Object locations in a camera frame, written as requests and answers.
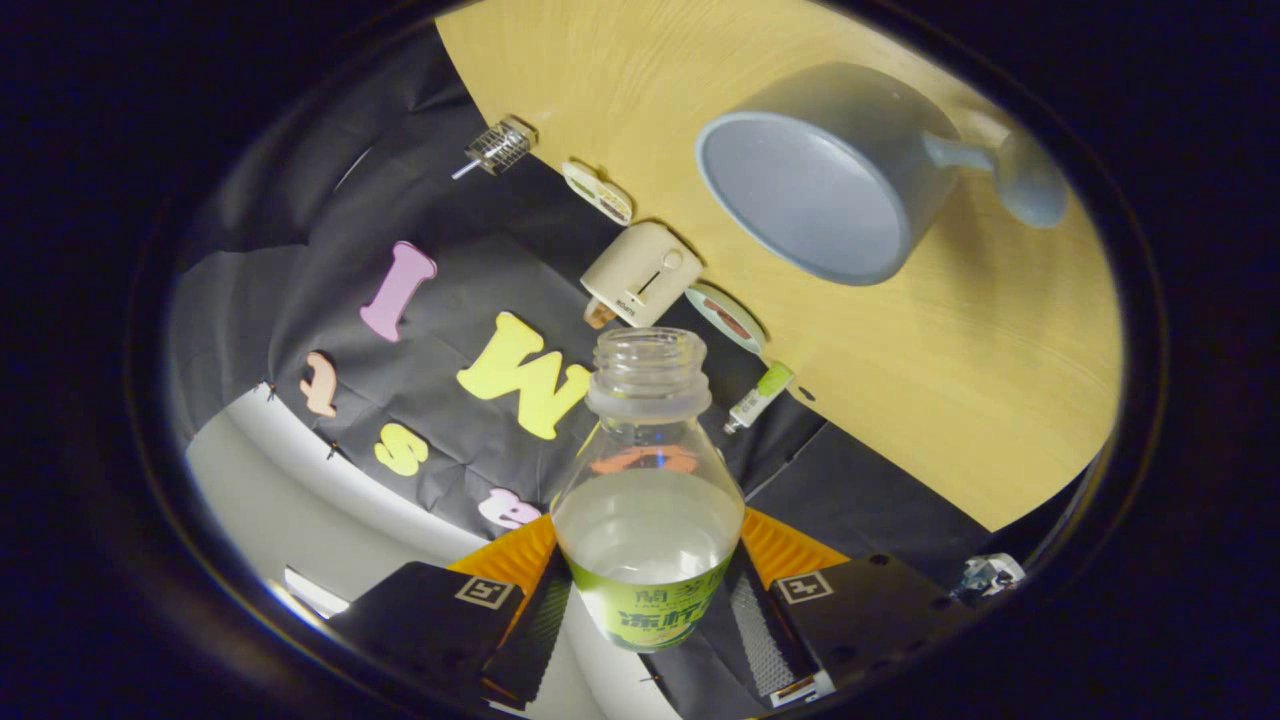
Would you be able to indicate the green label juice bottle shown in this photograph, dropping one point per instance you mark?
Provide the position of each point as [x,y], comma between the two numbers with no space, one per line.
[650,530]

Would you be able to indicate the white toaster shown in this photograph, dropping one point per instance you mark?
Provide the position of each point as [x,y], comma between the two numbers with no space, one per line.
[645,270]

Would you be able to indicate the pale green plate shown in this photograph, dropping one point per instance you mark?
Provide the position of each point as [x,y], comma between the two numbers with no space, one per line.
[700,300]

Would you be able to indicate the white divided sauce dish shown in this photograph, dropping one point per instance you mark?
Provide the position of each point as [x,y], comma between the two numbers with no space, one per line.
[597,192]

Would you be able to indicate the white utensil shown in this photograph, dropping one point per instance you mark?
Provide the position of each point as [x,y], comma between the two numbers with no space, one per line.
[465,170]

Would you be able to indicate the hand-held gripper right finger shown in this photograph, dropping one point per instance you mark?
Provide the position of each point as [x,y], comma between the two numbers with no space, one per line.
[765,640]

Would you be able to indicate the tall white green bottle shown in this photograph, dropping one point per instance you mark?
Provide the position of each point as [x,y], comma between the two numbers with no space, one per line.
[765,392]

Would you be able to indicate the brown bread in toaster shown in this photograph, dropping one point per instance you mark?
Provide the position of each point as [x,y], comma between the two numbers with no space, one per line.
[598,316]

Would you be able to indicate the pale grey cup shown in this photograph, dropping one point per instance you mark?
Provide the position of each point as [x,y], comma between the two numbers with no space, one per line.
[800,190]

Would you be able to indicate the wooden table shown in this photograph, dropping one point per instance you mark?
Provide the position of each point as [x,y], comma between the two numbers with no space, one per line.
[950,380]

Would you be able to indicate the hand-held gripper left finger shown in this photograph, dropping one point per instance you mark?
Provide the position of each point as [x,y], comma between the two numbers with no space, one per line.
[535,640]

